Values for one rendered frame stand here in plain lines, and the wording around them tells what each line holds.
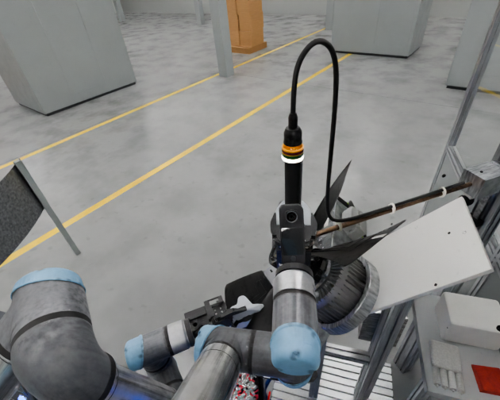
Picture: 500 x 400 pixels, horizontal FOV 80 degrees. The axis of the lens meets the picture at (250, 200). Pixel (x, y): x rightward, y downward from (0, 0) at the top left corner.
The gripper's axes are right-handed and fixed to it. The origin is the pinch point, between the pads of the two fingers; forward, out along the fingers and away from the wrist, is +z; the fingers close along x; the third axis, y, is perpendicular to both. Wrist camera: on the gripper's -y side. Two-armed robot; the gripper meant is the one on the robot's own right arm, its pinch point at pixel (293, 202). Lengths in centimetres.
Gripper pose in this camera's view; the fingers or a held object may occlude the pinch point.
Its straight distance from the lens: 70.6
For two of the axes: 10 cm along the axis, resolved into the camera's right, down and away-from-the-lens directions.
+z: 1.0, -6.4, 7.6
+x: 9.9, 0.0, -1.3
